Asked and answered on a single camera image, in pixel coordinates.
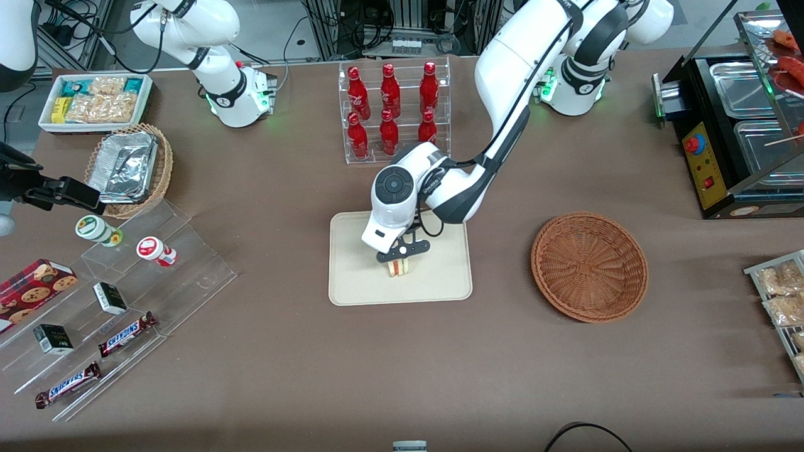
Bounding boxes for beige plastic tray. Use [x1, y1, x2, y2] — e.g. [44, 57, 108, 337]
[329, 207, 474, 307]

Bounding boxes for tan wicker basket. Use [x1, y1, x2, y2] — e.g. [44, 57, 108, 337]
[84, 122, 174, 220]

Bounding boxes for round brown wicker basket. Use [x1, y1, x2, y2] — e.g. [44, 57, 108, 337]
[531, 212, 649, 325]

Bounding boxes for tray of packaged cookies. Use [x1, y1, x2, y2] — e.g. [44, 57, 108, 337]
[744, 249, 804, 385]

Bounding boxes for green lid yoghurt cup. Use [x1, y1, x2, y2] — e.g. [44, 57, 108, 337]
[75, 215, 124, 248]

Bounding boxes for white rectangular snack bin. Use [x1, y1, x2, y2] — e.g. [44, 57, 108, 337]
[38, 73, 154, 135]

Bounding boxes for silver foil container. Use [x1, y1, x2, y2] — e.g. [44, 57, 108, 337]
[87, 131, 159, 205]

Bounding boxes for clear acrylic bottle rack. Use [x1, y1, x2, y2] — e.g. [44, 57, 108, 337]
[337, 56, 452, 166]

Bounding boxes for clear cracker bag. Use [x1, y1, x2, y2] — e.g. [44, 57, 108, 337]
[100, 91, 138, 124]
[65, 94, 105, 124]
[87, 76, 127, 97]

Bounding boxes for red cola bottle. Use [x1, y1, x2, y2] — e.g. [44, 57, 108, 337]
[347, 66, 371, 121]
[380, 63, 402, 119]
[379, 109, 401, 157]
[417, 110, 438, 146]
[419, 61, 440, 115]
[347, 112, 371, 159]

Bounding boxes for red lid yoghurt cup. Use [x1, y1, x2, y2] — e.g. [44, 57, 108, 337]
[136, 236, 178, 268]

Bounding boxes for red cookie box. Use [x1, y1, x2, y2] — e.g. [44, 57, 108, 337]
[0, 258, 79, 335]

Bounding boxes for small dark drink carton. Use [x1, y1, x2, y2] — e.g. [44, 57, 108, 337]
[92, 282, 129, 316]
[33, 324, 75, 357]

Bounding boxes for clear acrylic stepped display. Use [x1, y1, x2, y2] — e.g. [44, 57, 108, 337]
[0, 199, 239, 423]

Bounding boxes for brown Snickers bar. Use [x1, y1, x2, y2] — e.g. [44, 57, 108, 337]
[34, 362, 102, 410]
[97, 311, 158, 358]

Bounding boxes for black food warmer machine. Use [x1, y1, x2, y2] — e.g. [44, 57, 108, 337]
[652, 0, 804, 221]

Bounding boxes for steel warmer pan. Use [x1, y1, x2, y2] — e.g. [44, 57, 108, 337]
[709, 61, 780, 119]
[733, 119, 804, 176]

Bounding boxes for aluminium frame rack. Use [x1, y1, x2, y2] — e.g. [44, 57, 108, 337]
[300, 0, 504, 61]

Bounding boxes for black cable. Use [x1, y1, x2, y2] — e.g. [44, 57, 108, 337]
[543, 422, 634, 452]

